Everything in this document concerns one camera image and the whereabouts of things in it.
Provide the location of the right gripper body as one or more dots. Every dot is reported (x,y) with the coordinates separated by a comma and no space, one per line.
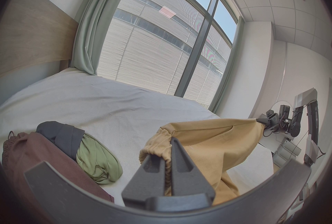
(272,123)

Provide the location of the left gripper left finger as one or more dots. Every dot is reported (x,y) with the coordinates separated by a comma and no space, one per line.
(138,189)

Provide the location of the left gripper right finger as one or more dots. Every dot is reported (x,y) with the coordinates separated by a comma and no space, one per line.
(198,189)

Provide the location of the tan shorts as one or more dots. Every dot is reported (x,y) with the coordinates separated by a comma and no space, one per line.
(207,140)

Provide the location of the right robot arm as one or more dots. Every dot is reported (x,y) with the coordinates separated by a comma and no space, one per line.
(312,124)

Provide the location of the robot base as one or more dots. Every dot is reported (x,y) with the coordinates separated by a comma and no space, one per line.
(285,153)

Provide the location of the bed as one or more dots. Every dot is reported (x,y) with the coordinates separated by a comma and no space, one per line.
(116,103)

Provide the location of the green garment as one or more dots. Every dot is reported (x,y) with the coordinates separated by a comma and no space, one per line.
(98,158)

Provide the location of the grey-green curtain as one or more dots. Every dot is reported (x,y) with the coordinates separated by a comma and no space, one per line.
(228,83)
(96,26)

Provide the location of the black garment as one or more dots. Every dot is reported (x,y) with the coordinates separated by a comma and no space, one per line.
(62,137)

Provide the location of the window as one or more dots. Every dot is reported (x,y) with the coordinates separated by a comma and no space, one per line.
(199,44)

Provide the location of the brown garment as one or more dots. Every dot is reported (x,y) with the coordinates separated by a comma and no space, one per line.
(31,147)

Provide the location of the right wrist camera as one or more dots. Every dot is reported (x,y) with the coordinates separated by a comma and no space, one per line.
(271,113)

